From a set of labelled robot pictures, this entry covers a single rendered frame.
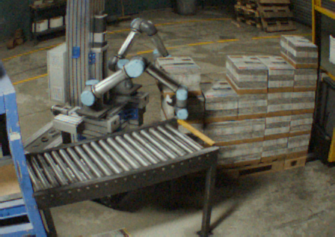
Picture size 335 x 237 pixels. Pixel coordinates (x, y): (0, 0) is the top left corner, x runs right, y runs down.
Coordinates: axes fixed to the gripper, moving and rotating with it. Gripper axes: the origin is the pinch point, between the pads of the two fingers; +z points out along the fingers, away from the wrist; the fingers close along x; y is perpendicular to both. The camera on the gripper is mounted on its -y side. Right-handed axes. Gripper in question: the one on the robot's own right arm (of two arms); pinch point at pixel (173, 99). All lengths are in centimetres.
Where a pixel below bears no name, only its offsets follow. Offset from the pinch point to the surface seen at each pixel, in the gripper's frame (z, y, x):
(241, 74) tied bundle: 4, 16, -57
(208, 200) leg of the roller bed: -76, -47, -11
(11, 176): -96, -5, 128
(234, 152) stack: 4, -55, -55
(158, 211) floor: -32, -85, 17
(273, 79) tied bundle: 3, 11, -89
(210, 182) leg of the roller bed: -76, -30, -11
